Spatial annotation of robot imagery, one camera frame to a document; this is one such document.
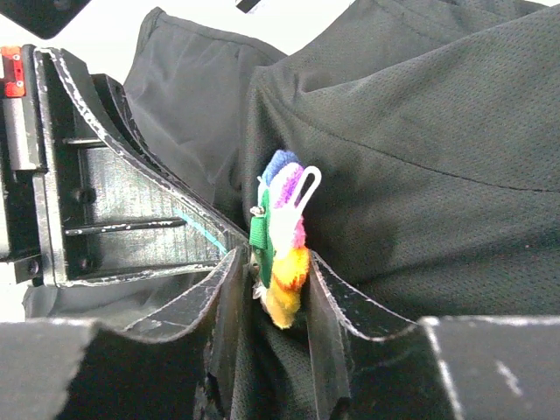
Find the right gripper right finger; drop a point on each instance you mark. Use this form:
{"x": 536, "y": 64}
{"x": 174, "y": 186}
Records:
{"x": 368, "y": 362}

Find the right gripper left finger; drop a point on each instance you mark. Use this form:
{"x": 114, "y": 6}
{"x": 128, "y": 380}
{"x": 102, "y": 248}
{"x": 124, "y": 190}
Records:
{"x": 176, "y": 363}

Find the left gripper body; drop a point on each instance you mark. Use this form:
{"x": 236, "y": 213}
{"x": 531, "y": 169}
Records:
{"x": 22, "y": 160}

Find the black polo shirt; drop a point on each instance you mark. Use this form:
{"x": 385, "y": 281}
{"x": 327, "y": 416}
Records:
{"x": 435, "y": 125}

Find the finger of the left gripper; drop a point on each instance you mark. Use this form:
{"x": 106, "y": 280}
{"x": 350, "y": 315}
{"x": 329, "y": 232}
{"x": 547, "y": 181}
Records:
{"x": 109, "y": 211}

